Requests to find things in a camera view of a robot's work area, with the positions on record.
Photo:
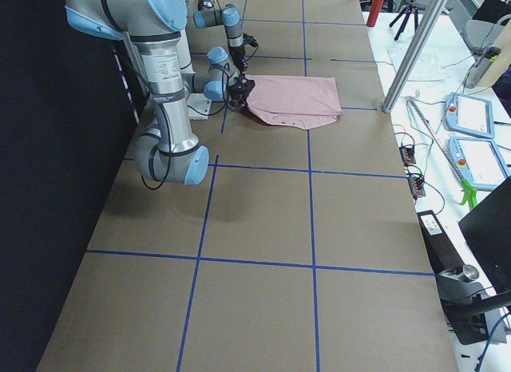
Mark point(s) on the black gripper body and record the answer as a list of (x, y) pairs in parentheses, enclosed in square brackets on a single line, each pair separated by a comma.
[(240, 61), (242, 89)]

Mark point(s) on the pink Snoopy t-shirt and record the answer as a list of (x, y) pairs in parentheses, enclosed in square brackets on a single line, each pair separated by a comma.
[(292, 101)]

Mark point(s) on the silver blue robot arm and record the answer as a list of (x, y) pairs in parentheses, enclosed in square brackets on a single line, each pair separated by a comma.
[(210, 13), (168, 150)]

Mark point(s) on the red bottle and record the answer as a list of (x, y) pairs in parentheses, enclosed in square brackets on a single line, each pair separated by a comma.
[(375, 9)]

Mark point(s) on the threaded metal rod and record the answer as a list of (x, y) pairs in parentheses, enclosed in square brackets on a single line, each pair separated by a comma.
[(413, 105)]

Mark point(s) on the upper orange connector block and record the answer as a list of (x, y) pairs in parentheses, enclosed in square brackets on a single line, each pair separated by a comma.
[(407, 153)]

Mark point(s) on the orange connector block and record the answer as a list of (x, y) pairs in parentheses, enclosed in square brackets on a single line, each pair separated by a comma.
[(407, 153), (416, 185)]

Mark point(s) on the clear plastic bag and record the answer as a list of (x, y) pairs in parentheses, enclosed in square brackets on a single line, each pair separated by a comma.
[(428, 66)]

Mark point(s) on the lower orange connector block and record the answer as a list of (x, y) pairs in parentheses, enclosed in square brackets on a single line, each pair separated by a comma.
[(416, 185)]

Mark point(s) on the upper blue teach pendant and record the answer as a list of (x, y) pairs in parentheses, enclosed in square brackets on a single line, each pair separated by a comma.
[(470, 115)]

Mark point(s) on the blue teach pendant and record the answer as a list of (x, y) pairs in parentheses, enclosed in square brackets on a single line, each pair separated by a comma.
[(470, 115), (479, 161)]

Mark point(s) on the lower blue teach pendant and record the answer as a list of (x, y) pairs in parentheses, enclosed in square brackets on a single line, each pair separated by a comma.
[(479, 161)]

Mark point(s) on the green plastic clamp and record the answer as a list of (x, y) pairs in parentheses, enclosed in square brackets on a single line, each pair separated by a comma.
[(469, 194)]

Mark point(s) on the black box with label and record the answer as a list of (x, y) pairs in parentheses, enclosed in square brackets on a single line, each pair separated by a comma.
[(442, 254)]

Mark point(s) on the black monitor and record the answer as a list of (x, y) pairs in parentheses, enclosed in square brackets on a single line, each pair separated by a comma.
[(486, 230)]

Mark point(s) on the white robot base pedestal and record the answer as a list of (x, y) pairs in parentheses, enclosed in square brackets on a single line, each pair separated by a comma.
[(198, 104)]

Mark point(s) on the black camera tripod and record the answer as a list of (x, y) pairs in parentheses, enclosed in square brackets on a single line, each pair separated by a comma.
[(409, 11)]

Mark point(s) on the aluminium frame post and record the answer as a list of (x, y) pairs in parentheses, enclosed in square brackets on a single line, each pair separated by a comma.
[(412, 54)]

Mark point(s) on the metal cylinder clamp mount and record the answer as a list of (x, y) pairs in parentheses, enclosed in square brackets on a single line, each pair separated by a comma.
[(459, 285)]

